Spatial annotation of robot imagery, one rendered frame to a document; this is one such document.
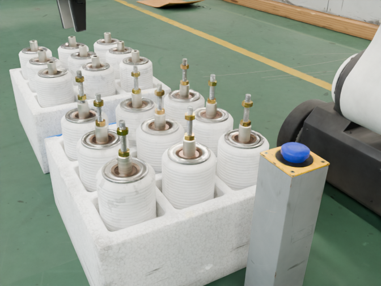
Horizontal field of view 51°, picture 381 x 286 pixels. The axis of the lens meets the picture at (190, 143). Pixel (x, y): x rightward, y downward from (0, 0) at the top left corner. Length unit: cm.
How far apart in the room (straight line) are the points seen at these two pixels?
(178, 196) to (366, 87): 38
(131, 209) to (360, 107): 44
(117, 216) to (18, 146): 71
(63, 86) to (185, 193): 53
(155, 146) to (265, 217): 26
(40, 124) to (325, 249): 74
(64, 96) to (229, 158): 54
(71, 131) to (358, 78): 55
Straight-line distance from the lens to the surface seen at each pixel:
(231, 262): 80
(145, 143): 76
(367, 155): 94
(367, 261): 93
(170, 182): 69
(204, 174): 67
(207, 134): 81
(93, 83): 112
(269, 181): 59
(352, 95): 78
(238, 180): 75
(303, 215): 61
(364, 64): 79
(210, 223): 70
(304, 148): 58
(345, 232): 99
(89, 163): 73
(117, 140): 74
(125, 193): 62
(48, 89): 109
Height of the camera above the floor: 60
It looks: 29 degrees down
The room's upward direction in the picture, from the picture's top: 1 degrees clockwise
